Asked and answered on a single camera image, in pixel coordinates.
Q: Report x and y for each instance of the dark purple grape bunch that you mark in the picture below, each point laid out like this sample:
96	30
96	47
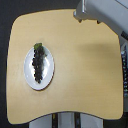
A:
38	61

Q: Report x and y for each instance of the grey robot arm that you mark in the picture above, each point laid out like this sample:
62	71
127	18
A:
114	13

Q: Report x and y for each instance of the white round plate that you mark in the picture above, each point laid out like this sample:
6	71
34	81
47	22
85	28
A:
47	73

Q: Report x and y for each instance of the white table base frame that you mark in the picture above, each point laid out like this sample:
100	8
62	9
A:
67	120

